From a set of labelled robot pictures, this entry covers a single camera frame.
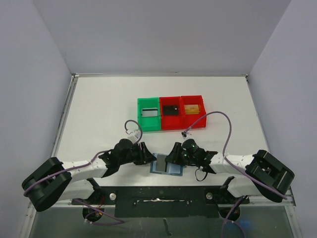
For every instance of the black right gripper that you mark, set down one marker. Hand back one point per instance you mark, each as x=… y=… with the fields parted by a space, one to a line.
x=177 y=152

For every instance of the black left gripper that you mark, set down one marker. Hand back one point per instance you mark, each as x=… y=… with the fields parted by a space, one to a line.
x=144 y=156

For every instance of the blue leather card holder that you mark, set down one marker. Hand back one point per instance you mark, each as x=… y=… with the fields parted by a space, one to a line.
x=171 y=169

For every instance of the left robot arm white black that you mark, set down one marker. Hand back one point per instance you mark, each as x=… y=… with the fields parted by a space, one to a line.
x=55 y=180

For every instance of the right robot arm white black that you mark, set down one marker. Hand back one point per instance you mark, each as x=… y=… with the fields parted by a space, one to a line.
x=265 y=174

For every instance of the silver card in green bin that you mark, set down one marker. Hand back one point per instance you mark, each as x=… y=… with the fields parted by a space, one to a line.
x=149 y=112

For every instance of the black card in red bin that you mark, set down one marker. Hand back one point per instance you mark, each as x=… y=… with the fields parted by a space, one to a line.
x=170 y=110

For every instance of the gold card in red bin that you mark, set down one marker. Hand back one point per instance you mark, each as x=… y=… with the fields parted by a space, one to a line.
x=192 y=109

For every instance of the green plastic bin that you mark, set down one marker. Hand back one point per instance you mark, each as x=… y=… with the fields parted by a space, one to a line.
x=149 y=117

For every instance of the middle red plastic bin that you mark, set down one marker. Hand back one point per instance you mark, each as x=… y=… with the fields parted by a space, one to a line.
x=170 y=122

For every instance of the red plastic bin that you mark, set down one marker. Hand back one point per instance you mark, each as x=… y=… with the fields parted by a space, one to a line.
x=188 y=120
x=170 y=122

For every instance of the right red plastic bin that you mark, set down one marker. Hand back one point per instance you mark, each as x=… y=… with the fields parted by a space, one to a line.
x=188 y=120

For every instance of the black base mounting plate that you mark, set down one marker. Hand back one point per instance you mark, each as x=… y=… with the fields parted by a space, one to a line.
x=162 y=201

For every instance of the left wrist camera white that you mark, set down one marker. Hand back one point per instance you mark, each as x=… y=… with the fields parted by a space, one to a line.
x=134 y=136

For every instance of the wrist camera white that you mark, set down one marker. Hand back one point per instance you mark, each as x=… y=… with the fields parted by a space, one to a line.
x=185 y=134
x=134 y=136

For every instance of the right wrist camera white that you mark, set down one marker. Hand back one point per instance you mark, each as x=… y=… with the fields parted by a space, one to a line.
x=185 y=134

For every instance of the aluminium rail left edge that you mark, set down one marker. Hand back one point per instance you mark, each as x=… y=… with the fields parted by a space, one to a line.
x=64 y=115

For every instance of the aluminium rail front right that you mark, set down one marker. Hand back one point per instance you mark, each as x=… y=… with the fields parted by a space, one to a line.
x=260 y=200

